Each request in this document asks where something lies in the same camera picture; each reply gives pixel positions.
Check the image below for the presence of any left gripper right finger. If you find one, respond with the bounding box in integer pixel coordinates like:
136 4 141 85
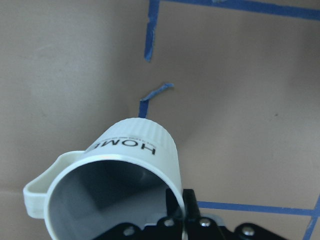
182 189 200 226

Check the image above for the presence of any white ribbed mug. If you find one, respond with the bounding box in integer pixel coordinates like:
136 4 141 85
23 117 185 240

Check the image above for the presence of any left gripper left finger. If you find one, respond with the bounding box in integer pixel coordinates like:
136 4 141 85
165 188 184 222

